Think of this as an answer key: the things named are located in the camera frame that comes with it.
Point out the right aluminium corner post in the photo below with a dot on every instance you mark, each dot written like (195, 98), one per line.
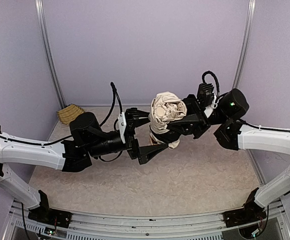
(245, 44)

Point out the aluminium corner post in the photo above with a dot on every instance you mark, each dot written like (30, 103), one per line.
(48, 53)
(245, 44)

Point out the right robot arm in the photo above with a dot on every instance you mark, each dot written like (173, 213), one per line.
(235, 134)

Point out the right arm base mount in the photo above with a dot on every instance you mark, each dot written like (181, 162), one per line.
(248, 213)

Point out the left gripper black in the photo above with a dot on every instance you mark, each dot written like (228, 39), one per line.
(130, 136)

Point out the beige folding umbrella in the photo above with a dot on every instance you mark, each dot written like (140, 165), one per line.
(166, 107)

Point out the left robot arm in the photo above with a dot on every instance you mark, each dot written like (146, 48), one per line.
(72, 153)

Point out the yellow woven basket tray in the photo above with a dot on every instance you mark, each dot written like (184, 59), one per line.
(69, 114)

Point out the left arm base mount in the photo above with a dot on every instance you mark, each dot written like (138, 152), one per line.
(44, 214)

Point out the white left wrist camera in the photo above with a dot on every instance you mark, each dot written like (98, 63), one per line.
(122, 126)

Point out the aluminium front rail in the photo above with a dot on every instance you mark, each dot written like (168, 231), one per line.
(93, 226)

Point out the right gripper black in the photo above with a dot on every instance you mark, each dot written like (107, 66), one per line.
(197, 116)

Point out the left aluminium corner post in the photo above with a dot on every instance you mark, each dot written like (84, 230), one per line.
(48, 53)

